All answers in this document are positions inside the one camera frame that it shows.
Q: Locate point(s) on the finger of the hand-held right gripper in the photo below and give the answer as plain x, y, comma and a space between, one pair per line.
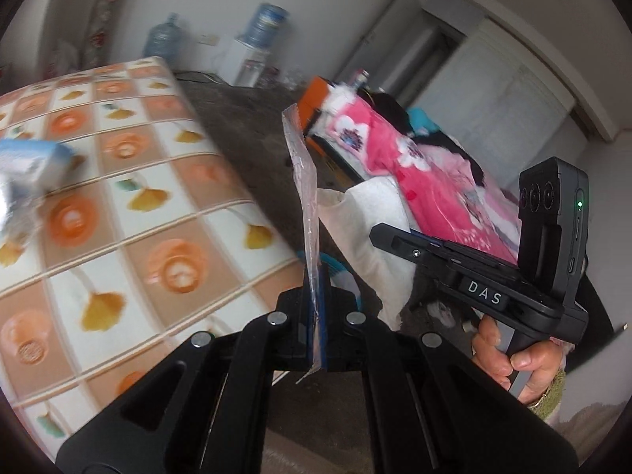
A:
405, 247
469, 253

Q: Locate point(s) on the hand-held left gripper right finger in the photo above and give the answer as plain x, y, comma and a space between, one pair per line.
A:
323, 316

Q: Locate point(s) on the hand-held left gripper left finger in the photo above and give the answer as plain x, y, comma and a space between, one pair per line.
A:
308, 335

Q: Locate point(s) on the blue rimmed bin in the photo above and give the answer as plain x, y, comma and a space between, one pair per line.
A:
345, 284

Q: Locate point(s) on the large white paper towel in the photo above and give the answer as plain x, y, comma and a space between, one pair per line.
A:
365, 237

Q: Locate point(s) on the clear plastic wrapper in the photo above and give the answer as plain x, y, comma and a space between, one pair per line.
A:
301, 158

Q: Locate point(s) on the person's right hand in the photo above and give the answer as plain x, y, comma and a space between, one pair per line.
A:
489, 350

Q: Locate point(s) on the pink floral blanket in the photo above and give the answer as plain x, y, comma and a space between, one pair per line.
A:
444, 177

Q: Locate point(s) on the teal cloth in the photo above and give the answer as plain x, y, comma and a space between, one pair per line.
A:
422, 118

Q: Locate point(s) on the white door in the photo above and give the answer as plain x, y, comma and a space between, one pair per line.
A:
518, 98

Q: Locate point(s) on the small white bottle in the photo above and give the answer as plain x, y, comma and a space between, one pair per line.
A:
362, 77

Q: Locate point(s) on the orange box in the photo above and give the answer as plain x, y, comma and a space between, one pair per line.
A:
313, 96

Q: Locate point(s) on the heap of clear plastic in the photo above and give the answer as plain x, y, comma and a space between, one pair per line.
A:
281, 79

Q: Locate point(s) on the white water dispenser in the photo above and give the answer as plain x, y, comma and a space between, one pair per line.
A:
244, 66

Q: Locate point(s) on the blue water jug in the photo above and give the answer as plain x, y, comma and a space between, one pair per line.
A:
165, 37
266, 24

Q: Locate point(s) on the clear plastic bottle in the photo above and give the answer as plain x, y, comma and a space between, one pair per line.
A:
29, 163

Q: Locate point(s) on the translucent plastic bag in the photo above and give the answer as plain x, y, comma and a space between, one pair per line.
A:
61, 59

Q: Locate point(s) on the floral rolled mat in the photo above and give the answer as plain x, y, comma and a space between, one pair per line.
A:
106, 10

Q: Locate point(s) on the wall socket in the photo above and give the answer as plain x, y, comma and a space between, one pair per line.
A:
209, 39

